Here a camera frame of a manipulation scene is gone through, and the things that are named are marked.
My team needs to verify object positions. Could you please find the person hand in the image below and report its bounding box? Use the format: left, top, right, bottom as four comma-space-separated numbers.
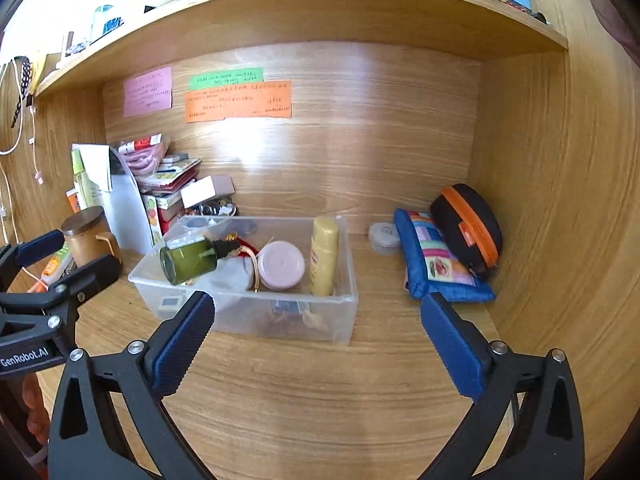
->
22, 373, 51, 445

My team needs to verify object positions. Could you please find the stack of booklets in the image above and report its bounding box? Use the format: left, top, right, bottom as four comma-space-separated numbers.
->
136, 158, 201, 206

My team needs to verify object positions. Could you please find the wooden shelf board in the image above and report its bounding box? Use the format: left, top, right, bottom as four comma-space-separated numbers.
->
37, 0, 568, 96

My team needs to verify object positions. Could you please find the white drawstring pouch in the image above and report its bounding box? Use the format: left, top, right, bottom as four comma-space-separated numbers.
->
208, 257, 254, 311

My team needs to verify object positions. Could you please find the blue matchbox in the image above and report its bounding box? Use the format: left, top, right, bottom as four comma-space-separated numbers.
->
271, 300, 302, 315

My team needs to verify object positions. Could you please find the pink mesh bag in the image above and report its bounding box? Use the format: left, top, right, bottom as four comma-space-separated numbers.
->
116, 133, 168, 177

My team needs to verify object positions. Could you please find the white charging cable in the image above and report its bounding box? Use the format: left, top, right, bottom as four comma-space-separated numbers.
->
0, 58, 46, 246

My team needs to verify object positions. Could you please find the brown ceramic mug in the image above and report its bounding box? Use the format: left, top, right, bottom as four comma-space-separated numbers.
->
61, 206, 122, 268

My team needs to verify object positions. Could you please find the red velvet pouch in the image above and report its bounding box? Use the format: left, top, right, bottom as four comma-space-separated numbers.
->
235, 238, 259, 259

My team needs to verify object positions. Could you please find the orange white tube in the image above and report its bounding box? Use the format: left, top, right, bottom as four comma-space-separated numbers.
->
28, 243, 75, 292

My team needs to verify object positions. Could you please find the beige carved pendant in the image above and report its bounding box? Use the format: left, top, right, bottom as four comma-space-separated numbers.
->
302, 310, 330, 333

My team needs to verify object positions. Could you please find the orange sunscreen tube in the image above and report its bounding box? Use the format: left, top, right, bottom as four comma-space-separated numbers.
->
66, 188, 81, 214

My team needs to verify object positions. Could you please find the green spray bottle tall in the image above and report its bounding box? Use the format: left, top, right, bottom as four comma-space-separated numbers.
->
72, 148, 93, 209

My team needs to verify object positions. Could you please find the clear plastic storage box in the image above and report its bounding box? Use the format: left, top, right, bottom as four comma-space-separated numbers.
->
128, 216, 358, 344

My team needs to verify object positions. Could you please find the black orange zipper case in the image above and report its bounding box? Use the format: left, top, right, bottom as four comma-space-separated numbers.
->
430, 183, 503, 281

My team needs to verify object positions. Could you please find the white paper folder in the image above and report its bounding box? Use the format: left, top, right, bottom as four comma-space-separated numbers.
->
72, 143, 153, 255

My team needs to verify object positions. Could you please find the white bowl of beads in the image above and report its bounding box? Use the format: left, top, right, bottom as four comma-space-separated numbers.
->
195, 197, 238, 217

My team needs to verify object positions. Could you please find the blue patchwork pouch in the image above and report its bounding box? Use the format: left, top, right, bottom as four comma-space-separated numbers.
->
394, 208, 496, 304

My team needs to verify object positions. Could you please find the white rectangular box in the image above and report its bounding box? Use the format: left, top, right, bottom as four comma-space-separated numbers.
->
180, 176, 235, 208

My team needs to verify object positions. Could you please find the pink paper note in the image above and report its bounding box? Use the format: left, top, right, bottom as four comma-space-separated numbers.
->
122, 66, 172, 118

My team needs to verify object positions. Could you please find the green paper note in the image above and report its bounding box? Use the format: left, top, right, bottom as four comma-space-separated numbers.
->
189, 67, 264, 91

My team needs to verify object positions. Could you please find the pink round case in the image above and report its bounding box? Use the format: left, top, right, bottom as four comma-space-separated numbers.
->
257, 240, 306, 292

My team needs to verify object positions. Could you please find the small white round jar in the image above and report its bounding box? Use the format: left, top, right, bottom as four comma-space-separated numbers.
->
368, 222, 400, 256

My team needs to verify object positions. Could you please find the fruit sticker sheet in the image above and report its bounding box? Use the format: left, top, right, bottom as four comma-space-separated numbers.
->
142, 194, 163, 245

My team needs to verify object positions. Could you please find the red book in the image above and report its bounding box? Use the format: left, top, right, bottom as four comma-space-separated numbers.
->
156, 191, 184, 234

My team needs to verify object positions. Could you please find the yellow lotion tube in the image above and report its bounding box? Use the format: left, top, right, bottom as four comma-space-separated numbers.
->
309, 217, 340, 297

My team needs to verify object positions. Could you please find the orange paper note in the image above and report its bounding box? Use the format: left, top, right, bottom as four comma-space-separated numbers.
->
184, 80, 292, 124

